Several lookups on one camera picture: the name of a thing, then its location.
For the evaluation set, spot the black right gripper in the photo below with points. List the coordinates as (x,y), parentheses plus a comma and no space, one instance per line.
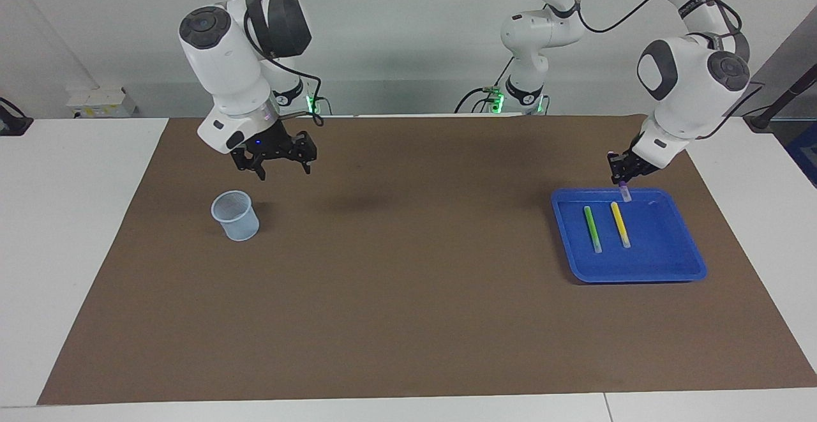
(268,144)

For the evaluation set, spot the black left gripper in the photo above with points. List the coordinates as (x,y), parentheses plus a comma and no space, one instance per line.
(643,163)

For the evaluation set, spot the purple pen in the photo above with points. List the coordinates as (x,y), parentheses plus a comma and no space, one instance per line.
(625,193)

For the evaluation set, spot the yellow pen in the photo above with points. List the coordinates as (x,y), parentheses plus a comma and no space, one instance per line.
(620,225)

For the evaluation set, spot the green pen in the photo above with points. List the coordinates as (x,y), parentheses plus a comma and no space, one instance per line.
(592,230)

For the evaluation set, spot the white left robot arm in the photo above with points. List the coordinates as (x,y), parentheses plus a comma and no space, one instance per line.
(689,103)

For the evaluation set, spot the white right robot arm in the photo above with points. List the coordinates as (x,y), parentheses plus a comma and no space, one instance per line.
(223,71)

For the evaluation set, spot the blue plastic tray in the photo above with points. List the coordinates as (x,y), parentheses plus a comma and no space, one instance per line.
(657,256)

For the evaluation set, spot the pale blue mesh pen cup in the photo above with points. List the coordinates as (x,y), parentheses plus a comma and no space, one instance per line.
(239,224)

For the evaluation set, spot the black stand pole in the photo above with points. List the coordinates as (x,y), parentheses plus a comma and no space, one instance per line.
(785,96)

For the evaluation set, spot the blue crate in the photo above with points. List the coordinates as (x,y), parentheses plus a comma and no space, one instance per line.
(807,154)

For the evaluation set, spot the brown table mat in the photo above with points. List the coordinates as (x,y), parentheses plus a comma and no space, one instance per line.
(408,313)

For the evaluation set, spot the white wall socket box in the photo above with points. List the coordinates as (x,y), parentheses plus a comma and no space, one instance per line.
(102,103)

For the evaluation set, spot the black clamp mount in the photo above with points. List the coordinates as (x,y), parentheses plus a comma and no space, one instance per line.
(13,125)

